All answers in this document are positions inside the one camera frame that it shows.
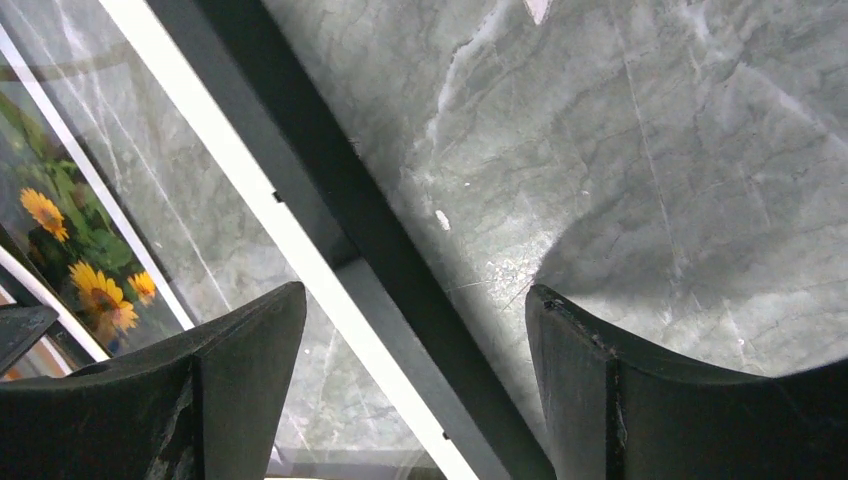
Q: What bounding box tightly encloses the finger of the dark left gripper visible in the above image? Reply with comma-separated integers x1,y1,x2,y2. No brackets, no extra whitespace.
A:
1,304,58,375

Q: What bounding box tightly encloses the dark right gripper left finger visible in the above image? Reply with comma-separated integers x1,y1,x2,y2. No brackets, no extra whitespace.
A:
1,282,307,479

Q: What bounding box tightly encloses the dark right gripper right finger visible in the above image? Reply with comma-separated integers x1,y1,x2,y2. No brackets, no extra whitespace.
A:
525,284,847,479

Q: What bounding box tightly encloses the sunflower photo print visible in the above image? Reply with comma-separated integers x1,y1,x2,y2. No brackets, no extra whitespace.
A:
1,84,183,356

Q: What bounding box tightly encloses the clear glass pane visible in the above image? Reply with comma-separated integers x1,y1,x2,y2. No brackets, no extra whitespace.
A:
1,1,441,479

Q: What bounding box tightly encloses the white mat board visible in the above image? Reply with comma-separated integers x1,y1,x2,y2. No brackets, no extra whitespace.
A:
0,0,480,480

